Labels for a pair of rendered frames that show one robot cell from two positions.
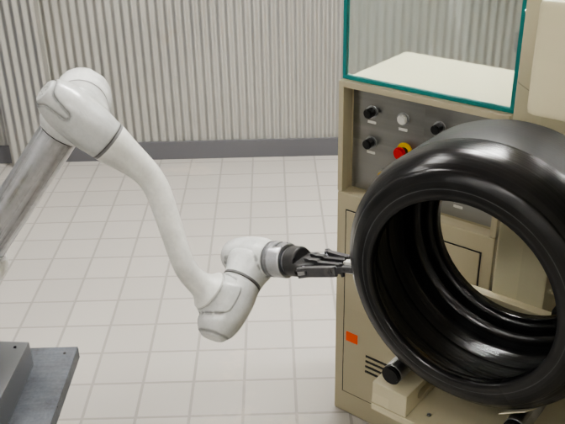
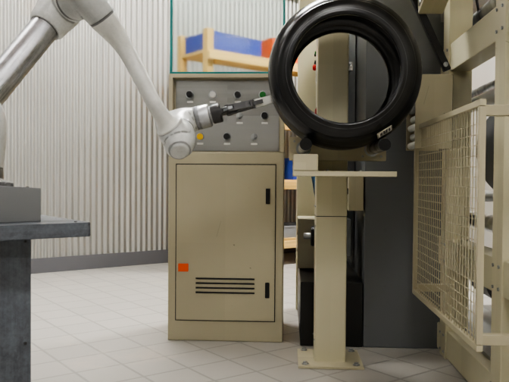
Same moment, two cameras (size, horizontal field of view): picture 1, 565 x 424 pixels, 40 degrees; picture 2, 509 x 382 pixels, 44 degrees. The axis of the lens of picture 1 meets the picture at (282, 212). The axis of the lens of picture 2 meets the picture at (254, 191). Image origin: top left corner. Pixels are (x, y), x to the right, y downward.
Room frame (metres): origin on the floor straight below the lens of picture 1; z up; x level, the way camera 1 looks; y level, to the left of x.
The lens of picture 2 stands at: (-0.38, 1.25, 0.78)
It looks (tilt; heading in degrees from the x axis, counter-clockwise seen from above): 1 degrees down; 324
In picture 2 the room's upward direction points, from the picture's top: straight up
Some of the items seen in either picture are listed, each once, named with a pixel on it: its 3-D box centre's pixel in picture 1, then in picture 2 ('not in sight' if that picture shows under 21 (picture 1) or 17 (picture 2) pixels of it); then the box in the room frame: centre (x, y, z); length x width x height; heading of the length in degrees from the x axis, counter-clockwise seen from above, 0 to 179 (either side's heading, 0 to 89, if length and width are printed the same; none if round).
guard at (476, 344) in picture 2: not in sight; (441, 216); (1.00, -0.56, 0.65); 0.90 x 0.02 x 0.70; 141
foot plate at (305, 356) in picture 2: not in sight; (329, 357); (1.60, -0.59, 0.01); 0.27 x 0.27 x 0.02; 51
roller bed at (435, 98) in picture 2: not in sight; (428, 114); (1.32, -0.88, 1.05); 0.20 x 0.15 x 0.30; 141
